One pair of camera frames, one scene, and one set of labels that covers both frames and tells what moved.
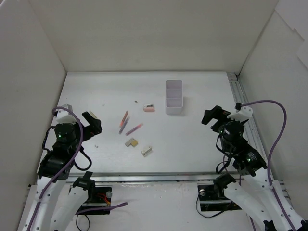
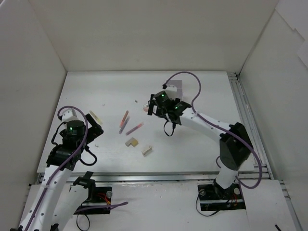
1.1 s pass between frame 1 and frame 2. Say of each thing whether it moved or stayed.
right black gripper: moved
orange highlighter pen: stayed
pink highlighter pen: stayed
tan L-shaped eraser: stayed
